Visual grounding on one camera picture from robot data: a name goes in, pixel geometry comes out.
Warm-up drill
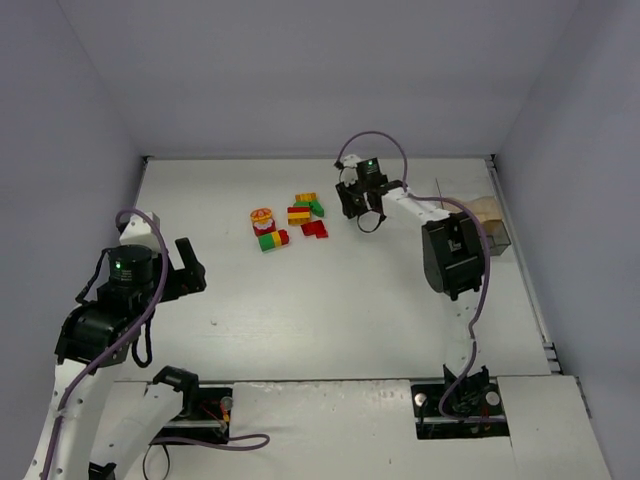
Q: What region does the green arch lego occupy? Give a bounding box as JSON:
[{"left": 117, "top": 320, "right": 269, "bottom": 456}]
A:
[{"left": 293, "top": 199, "right": 325, "bottom": 218}]

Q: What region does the yellow striped lego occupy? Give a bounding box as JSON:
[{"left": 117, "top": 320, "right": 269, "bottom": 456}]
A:
[{"left": 295, "top": 192, "right": 317, "bottom": 203}]

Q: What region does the red stepped lego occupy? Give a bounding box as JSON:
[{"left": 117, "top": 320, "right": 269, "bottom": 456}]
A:
[{"left": 301, "top": 220, "right": 329, "bottom": 238}]

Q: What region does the yellow round printed lego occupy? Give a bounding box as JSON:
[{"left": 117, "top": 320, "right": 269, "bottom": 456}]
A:
[{"left": 250, "top": 207, "right": 273, "bottom": 223}]

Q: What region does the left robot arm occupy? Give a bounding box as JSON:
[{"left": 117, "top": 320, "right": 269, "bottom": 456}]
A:
[{"left": 26, "top": 234, "right": 206, "bottom": 479}]

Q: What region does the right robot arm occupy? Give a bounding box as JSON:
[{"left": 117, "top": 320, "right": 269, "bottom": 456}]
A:
[{"left": 336, "top": 175, "right": 491, "bottom": 422}]

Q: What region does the red round flower lego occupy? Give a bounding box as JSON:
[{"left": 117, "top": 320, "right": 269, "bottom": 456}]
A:
[{"left": 252, "top": 218, "right": 277, "bottom": 237}]

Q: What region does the green yellow red lego stack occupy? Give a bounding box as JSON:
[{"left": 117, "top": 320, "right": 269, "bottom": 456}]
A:
[{"left": 258, "top": 229, "right": 290, "bottom": 252}]

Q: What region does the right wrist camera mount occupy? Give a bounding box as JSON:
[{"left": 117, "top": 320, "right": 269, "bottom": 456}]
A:
[{"left": 334, "top": 154, "right": 364, "bottom": 171}]

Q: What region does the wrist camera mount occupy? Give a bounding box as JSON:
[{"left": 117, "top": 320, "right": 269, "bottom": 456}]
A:
[
  {"left": 119, "top": 214, "right": 160, "bottom": 252},
  {"left": 334, "top": 154, "right": 364, "bottom": 171}
]

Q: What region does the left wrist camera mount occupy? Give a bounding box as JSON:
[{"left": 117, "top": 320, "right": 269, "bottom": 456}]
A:
[{"left": 119, "top": 214, "right": 160, "bottom": 252}]

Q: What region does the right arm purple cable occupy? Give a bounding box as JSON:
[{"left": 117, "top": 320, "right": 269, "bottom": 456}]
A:
[{"left": 335, "top": 130, "right": 494, "bottom": 420}]

